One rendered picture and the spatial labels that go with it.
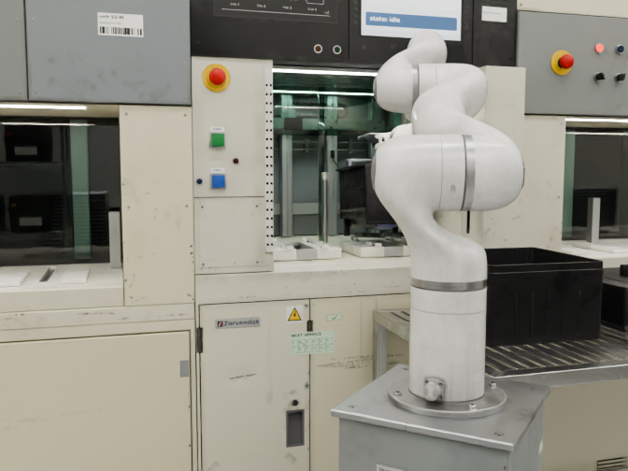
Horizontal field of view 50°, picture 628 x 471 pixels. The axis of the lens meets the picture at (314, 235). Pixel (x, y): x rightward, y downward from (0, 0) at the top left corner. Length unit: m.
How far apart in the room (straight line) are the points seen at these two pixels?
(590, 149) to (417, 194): 1.70
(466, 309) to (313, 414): 0.87
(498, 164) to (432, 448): 0.43
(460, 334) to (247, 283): 0.77
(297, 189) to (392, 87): 1.31
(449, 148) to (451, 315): 0.25
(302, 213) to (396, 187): 1.63
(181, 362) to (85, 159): 0.72
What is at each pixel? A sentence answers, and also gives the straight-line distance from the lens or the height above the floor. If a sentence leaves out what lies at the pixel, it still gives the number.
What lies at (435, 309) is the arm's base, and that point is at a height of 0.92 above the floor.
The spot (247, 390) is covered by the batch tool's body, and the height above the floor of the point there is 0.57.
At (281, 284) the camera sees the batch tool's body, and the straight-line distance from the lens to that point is 1.72.
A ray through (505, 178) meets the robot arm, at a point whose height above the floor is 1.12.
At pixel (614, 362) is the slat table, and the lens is 1.44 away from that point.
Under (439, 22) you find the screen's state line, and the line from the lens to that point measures 1.88.
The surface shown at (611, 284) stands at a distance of 1.73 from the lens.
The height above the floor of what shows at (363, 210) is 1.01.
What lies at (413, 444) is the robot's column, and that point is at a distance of 1.04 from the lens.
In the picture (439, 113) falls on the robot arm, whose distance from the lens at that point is 1.19.
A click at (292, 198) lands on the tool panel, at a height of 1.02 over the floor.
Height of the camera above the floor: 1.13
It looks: 6 degrees down
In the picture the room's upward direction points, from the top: straight up
